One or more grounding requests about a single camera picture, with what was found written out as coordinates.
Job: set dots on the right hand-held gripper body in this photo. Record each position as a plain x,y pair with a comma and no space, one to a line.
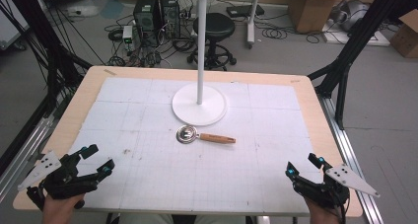
328,192

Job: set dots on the white flat board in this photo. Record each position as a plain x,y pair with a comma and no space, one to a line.
378,39

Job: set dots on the white grid mat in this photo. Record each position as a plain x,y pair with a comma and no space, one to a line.
131,118

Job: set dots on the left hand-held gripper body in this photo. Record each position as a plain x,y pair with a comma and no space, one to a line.
62,181

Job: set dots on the large cardboard box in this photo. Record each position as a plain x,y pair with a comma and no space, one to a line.
315,10

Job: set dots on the person's right hand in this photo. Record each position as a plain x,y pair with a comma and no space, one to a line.
325,215

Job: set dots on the black round stool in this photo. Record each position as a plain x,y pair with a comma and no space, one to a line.
213,25

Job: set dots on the black computer tower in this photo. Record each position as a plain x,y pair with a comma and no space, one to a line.
144,16
170,15

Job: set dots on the flat black box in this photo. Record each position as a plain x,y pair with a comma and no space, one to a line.
244,10

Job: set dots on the white pole stand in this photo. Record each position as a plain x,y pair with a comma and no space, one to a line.
251,26

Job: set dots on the small white device box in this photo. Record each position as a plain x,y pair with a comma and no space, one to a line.
127,33

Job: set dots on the grey rounded appliance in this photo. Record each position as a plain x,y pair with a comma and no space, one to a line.
353,13

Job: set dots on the small cardboard box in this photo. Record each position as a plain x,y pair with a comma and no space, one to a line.
407,36

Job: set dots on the black metal frame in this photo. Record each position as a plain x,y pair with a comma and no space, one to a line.
52,53
358,36

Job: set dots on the person's left hand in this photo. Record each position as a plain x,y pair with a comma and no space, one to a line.
59,212

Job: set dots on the white cabinet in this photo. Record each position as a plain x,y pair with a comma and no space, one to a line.
10,23

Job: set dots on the white hook rack stand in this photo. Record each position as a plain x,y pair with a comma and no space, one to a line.
199,112

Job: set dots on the aluminium rail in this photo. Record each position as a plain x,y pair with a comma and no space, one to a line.
348,151
23,155

